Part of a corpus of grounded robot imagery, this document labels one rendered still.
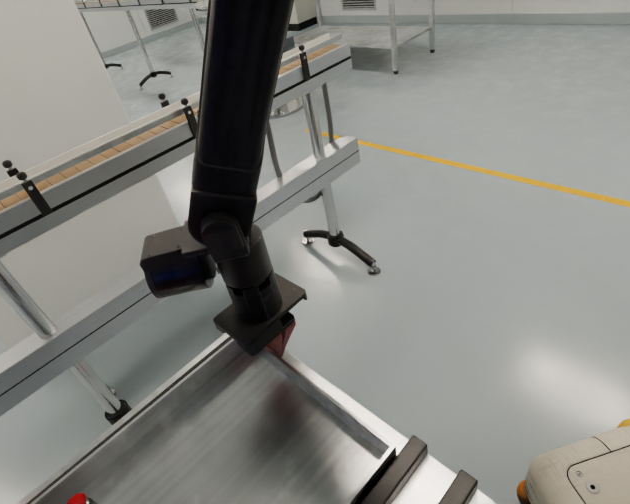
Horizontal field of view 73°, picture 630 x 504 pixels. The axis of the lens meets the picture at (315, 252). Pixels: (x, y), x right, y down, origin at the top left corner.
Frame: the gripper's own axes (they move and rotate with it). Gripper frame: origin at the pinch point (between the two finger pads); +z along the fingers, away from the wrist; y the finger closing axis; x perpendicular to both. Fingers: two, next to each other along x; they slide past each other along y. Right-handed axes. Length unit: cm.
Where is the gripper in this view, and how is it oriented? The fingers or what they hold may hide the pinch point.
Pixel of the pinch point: (276, 351)
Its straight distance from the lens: 59.3
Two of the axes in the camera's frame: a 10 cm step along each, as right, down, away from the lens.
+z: 1.7, 7.6, 6.2
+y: -6.8, 5.5, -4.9
